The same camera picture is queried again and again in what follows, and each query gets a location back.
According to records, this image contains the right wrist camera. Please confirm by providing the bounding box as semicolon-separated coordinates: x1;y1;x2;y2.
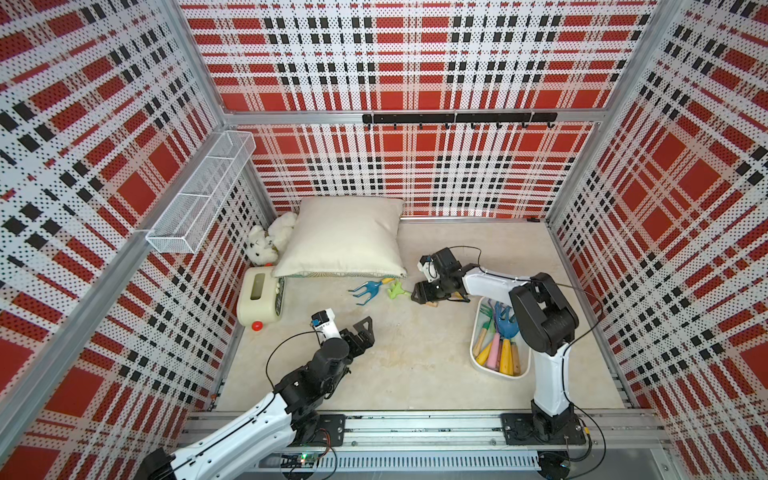
417;255;439;282

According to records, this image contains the cream retro radio clock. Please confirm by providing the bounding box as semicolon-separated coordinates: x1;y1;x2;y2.
236;266;285;332

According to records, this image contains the white plastic storage box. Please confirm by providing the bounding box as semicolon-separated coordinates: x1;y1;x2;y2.
469;297;533;380

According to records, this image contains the green fork rake wooden handle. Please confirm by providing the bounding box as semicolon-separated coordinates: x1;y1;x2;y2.
387;280;411;300

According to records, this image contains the cream pillow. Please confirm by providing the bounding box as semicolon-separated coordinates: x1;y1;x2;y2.
273;196;407;277

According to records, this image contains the dark green hoe wooden handle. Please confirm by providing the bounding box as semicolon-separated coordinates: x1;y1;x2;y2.
511;341;521;376

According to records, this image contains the purple rake pink handle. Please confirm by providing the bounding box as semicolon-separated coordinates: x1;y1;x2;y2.
485;332;502;371

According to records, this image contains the white plush toy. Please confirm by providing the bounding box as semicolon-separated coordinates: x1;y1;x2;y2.
246;212;298;266

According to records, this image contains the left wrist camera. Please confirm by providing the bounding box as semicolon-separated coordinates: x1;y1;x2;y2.
310;309;341;343

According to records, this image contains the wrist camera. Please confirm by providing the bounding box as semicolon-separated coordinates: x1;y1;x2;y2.
417;255;439;282
310;309;341;343

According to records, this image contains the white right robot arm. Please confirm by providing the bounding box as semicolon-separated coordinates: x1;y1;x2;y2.
411;247;579;443

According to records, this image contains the black wall hook rail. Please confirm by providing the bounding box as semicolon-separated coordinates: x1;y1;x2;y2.
362;112;558;126

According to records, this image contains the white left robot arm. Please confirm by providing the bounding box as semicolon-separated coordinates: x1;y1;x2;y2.
134;309;375;479

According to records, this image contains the white wire mesh shelf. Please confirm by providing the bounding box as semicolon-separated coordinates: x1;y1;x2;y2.
146;130;255;254

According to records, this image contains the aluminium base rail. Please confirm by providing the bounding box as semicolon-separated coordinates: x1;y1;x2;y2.
179;410;667;475

